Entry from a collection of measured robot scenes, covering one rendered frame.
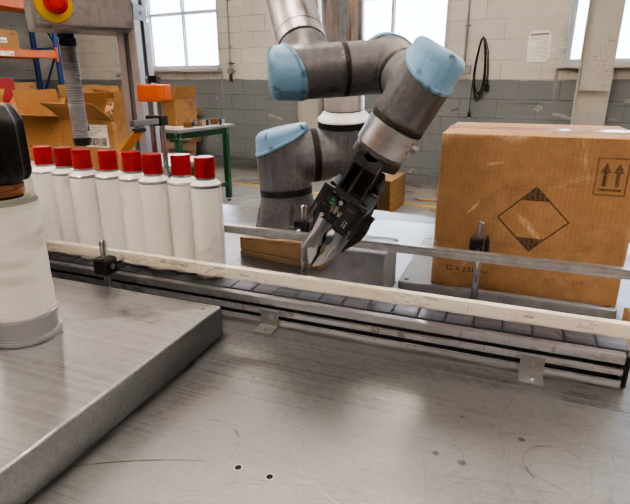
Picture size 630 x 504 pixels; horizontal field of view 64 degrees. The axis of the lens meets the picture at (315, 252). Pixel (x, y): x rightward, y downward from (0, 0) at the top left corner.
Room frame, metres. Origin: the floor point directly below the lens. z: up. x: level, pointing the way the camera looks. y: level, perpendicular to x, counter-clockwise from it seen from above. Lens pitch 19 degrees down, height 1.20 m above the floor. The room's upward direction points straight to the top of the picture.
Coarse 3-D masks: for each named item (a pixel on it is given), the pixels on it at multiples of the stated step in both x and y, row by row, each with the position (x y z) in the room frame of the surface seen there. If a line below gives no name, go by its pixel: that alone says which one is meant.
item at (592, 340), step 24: (120, 264) 0.88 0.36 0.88; (240, 288) 0.77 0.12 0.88; (264, 288) 0.77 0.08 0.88; (288, 288) 0.77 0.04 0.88; (384, 312) 0.68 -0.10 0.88; (408, 312) 0.68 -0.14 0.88; (432, 312) 0.68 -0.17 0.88; (528, 336) 0.61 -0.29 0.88; (552, 336) 0.60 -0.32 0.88; (576, 336) 0.60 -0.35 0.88; (600, 336) 0.60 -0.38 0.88
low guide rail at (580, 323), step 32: (96, 256) 0.87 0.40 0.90; (128, 256) 0.84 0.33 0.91; (160, 256) 0.83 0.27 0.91; (320, 288) 0.71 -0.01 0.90; (352, 288) 0.70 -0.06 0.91; (384, 288) 0.68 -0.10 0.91; (512, 320) 0.62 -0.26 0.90; (544, 320) 0.60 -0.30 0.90; (576, 320) 0.59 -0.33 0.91; (608, 320) 0.58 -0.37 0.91
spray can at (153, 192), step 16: (144, 160) 0.85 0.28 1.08; (160, 160) 0.86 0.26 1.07; (144, 176) 0.85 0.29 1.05; (160, 176) 0.86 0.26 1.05; (144, 192) 0.84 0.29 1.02; (160, 192) 0.85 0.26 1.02; (144, 208) 0.84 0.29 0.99; (160, 208) 0.84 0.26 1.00; (144, 224) 0.85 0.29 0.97; (160, 224) 0.84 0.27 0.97; (160, 240) 0.84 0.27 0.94
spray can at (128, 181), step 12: (132, 156) 0.88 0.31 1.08; (132, 168) 0.88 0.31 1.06; (120, 180) 0.87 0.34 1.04; (132, 180) 0.87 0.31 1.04; (120, 192) 0.88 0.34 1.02; (132, 192) 0.87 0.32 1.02; (132, 204) 0.87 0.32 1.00; (132, 216) 0.87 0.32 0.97; (132, 228) 0.87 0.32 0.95; (132, 240) 0.87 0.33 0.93; (144, 240) 0.87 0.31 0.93; (144, 252) 0.87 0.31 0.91; (132, 264) 0.87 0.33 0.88
